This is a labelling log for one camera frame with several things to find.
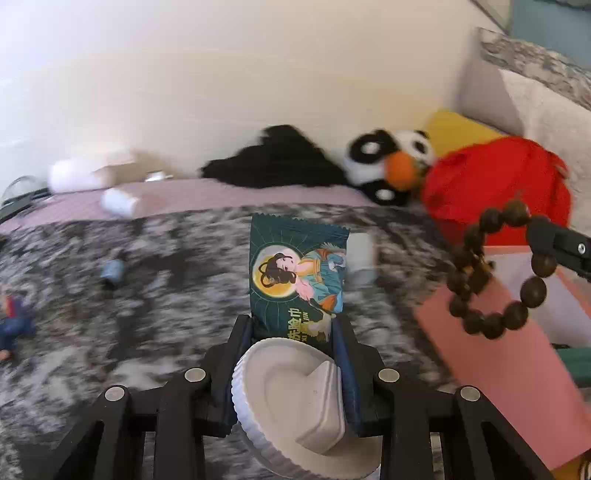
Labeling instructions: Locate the white jar lid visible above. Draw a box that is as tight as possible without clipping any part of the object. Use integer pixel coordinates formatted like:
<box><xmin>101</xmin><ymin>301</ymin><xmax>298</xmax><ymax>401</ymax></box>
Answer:
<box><xmin>231</xmin><ymin>338</ymin><xmax>382</xmax><ymax>479</ymax></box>

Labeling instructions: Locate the brown bead bracelet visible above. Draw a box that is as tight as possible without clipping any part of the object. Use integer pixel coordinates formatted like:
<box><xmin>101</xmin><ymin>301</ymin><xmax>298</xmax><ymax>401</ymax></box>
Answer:
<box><xmin>445</xmin><ymin>198</ymin><xmax>559</xmax><ymax>341</ymax></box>

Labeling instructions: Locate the small blue label bottle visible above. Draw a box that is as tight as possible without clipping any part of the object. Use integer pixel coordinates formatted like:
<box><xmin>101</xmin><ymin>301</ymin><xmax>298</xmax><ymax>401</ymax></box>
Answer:
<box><xmin>100</xmin><ymin>258</ymin><xmax>125</xmax><ymax>289</ymax></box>

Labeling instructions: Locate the green face towel packet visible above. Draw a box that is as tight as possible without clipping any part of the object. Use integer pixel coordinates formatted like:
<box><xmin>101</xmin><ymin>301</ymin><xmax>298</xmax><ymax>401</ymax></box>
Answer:
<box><xmin>249</xmin><ymin>214</ymin><xmax>349</xmax><ymax>352</ymax></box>

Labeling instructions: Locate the blue toy figure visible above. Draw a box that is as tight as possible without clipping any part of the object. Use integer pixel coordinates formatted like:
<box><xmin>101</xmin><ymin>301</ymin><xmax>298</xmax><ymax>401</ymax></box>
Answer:
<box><xmin>1</xmin><ymin>293</ymin><xmax>36</xmax><ymax>362</ymax></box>

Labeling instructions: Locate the white cup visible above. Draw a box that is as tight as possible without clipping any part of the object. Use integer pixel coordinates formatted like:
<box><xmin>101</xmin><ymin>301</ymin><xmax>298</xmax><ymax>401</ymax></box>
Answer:
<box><xmin>346</xmin><ymin>233</ymin><xmax>378</xmax><ymax>288</ymax></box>

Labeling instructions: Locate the pink storage box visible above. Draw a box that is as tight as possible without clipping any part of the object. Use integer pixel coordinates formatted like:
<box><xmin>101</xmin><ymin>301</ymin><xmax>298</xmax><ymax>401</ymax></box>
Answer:
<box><xmin>415</xmin><ymin>267</ymin><xmax>590</xmax><ymax>470</ymax></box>

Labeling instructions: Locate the teal fuzzy sock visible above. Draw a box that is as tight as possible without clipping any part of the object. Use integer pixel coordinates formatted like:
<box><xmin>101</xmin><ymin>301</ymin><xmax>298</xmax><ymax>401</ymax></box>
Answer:
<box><xmin>556</xmin><ymin>347</ymin><xmax>591</xmax><ymax>388</ymax></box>

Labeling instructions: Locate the white folded quilt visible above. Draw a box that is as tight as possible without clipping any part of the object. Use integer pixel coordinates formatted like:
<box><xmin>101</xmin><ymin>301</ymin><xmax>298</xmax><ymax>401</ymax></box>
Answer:
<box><xmin>501</xmin><ymin>70</ymin><xmax>591</xmax><ymax>235</ymax></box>

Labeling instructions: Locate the patterned grey blanket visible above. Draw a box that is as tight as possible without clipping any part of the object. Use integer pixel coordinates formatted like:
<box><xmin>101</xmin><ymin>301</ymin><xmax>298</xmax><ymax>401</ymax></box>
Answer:
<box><xmin>1</xmin><ymin>204</ymin><xmax>451</xmax><ymax>479</ymax></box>

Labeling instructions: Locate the red bag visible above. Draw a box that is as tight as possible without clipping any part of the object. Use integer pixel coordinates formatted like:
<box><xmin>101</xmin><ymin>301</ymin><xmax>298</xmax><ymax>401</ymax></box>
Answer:
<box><xmin>421</xmin><ymin>136</ymin><xmax>572</xmax><ymax>244</ymax></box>

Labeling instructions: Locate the yellow pillow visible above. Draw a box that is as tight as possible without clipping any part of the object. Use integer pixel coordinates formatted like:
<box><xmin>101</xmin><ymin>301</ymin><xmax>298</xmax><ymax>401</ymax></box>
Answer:
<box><xmin>423</xmin><ymin>110</ymin><xmax>505</xmax><ymax>157</ymax></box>

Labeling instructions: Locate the floral pillow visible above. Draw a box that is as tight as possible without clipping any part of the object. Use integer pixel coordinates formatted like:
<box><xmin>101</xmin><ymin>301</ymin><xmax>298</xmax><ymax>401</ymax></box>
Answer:
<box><xmin>477</xmin><ymin>27</ymin><xmax>591</xmax><ymax>110</ymax></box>

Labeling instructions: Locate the cardboard box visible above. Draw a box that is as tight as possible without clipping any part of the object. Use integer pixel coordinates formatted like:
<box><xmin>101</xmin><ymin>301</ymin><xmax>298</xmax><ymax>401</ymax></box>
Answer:
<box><xmin>95</xmin><ymin>150</ymin><xmax>175</xmax><ymax>187</ymax></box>

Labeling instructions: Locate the pink bed sheet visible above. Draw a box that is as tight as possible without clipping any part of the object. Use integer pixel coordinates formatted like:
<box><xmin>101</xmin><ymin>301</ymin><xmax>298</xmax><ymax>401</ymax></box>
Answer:
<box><xmin>1</xmin><ymin>179</ymin><xmax>372</xmax><ymax>233</ymax></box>

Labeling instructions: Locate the black clothing pile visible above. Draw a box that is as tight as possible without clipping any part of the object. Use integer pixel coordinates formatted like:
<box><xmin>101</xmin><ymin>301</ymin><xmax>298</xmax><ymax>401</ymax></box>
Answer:
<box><xmin>200</xmin><ymin>125</ymin><xmax>348</xmax><ymax>189</ymax></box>

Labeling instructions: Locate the white tissue roll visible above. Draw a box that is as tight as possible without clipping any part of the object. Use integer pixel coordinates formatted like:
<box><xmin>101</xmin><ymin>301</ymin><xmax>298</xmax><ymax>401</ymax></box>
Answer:
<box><xmin>47</xmin><ymin>156</ymin><xmax>115</xmax><ymax>194</ymax></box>

